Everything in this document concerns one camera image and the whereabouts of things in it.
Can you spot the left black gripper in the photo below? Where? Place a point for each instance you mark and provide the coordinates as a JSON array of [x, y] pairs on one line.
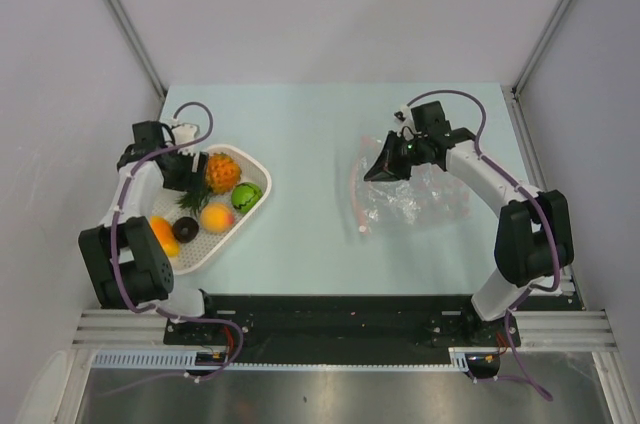
[[191, 181]]

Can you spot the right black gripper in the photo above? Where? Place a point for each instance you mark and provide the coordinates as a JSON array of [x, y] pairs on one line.
[[387, 167]]

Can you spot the clear zip top bag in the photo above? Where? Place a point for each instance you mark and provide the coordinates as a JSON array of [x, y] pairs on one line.
[[429, 199]]

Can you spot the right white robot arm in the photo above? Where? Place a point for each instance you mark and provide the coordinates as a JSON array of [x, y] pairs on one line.
[[534, 238]]

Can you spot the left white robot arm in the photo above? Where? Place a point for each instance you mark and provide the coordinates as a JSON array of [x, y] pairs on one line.
[[127, 265]]

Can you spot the orange toy pineapple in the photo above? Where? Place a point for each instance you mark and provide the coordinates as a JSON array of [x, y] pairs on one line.
[[221, 176]]

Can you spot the toy chocolate donut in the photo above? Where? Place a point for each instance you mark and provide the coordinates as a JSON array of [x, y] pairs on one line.
[[185, 229]]

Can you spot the toy orange mango slice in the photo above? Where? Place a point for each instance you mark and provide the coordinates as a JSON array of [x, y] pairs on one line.
[[162, 230]]

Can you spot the toy peach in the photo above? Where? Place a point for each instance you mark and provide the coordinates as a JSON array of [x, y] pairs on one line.
[[217, 218]]

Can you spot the white perforated plastic basket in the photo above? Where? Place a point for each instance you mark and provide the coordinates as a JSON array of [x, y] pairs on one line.
[[200, 252]]

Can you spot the green toy watermelon ball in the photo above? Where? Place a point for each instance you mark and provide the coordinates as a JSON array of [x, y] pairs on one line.
[[244, 197]]

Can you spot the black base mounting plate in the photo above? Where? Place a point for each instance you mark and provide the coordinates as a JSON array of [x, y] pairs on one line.
[[388, 329]]

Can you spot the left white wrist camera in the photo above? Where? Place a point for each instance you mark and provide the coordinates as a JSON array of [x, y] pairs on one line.
[[182, 132]]

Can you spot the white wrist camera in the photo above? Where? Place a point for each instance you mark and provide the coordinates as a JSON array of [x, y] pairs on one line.
[[404, 116], [182, 132]]

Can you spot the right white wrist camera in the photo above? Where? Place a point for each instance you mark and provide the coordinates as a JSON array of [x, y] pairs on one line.
[[404, 116]]

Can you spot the white slotted cable duct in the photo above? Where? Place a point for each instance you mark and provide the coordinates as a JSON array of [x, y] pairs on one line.
[[201, 360]]

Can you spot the left aluminium frame post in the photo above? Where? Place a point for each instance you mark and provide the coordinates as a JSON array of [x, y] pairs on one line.
[[132, 38]]

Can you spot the aluminium frame post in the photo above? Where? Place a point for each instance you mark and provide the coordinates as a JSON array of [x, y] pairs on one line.
[[551, 26], [132, 38]]

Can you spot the right aluminium frame post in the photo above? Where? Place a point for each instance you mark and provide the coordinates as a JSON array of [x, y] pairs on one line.
[[551, 26]]

